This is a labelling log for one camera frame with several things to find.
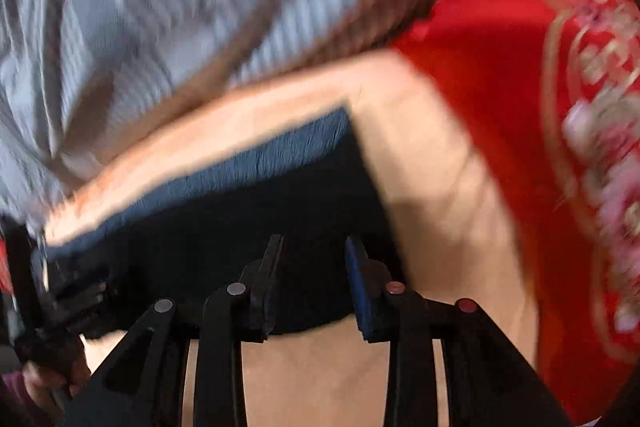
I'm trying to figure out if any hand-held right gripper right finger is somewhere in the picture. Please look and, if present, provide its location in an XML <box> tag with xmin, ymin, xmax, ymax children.
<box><xmin>345</xmin><ymin>235</ymin><xmax>576</xmax><ymax>427</ymax></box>

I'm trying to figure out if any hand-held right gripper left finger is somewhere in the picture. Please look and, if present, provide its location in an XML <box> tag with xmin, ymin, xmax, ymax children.
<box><xmin>65</xmin><ymin>234</ymin><xmax>286</xmax><ymax>427</ymax></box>

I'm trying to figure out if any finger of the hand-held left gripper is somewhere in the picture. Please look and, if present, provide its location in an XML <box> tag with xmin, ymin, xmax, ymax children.
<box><xmin>47</xmin><ymin>257</ymin><xmax>121</xmax><ymax>340</ymax></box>

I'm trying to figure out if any black pants patterned grey waistband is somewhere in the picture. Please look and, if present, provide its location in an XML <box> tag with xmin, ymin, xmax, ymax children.
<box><xmin>42</xmin><ymin>106</ymin><xmax>407</xmax><ymax>339</ymax></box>

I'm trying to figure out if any person's left hand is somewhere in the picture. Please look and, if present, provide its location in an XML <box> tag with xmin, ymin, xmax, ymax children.
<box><xmin>21</xmin><ymin>347</ymin><xmax>92</xmax><ymax>410</ymax></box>

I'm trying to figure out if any orange blanket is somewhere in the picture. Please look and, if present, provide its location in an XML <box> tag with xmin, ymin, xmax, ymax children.
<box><xmin>44</xmin><ymin>53</ymin><xmax>545</xmax><ymax>427</ymax></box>

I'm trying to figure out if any red patterned cloth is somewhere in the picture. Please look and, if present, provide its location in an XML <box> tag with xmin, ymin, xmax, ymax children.
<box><xmin>390</xmin><ymin>0</ymin><xmax>640</xmax><ymax>425</ymax></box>

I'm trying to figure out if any grey white striped duvet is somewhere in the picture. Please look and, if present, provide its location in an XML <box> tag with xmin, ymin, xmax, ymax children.
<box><xmin>0</xmin><ymin>0</ymin><xmax>543</xmax><ymax>230</ymax></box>

